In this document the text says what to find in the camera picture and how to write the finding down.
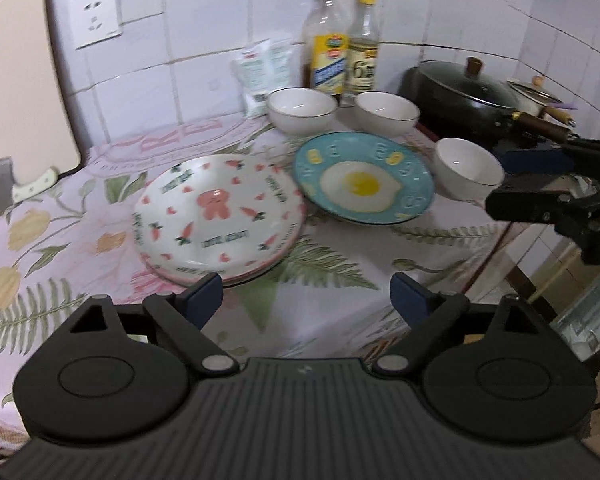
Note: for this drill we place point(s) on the white wall socket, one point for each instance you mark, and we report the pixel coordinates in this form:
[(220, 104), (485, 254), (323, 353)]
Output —
[(94, 16)]

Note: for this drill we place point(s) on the small pot lid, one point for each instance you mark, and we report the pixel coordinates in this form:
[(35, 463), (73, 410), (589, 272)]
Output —
[(532, 87)]

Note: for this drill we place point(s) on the white ribbed bowl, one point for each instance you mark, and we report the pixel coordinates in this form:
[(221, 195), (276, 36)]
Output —
[(467, 167), (300, 110), (386, 110)]

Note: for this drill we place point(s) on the glass wok lid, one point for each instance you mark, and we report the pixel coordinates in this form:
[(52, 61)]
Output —
[(455, 82)]

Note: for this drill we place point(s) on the black wok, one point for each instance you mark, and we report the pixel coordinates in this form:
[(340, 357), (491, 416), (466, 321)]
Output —
[(480, 102)]

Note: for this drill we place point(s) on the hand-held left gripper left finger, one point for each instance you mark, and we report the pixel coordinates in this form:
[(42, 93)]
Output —
[(207, 294)]

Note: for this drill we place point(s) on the clear yellow capped vinegar bottle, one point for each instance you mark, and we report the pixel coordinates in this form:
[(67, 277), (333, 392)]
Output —
[(363, 60)]

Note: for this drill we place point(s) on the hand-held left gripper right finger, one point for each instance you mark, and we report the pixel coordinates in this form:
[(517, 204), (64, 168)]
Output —
[(405, 295)]

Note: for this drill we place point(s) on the white seasoning packet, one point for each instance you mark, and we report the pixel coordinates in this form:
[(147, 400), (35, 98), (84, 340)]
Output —
[(265, 77)]

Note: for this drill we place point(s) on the white cutting board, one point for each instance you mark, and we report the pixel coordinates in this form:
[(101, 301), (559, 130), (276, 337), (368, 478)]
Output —
[(20, 85)]

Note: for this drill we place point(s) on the oil bottle with yellow label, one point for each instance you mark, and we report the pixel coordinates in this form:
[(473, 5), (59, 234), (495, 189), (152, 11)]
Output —
[(325, 60)]

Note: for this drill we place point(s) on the teal fried egg plate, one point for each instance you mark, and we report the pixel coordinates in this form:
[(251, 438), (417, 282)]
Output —
[(362, 180)]

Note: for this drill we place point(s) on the small white pot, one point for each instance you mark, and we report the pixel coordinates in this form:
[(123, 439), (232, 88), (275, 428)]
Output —
[(535, 102)]

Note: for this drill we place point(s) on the pink rimmed plate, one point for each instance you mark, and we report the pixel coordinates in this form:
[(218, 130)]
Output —
[(285, 255)]

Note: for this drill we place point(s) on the white carrot print plate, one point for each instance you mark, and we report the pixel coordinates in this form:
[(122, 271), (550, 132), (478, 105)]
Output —
[(215, 215)]

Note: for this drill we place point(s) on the clear plastic container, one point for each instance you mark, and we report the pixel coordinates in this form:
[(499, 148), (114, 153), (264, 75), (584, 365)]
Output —
[(587, 315)]

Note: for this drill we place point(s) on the black stove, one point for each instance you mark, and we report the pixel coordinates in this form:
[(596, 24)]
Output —
[(460, 129)]

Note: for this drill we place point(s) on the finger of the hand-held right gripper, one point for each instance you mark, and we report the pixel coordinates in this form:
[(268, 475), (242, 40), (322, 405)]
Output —
[(530, 161), (525, 200)]

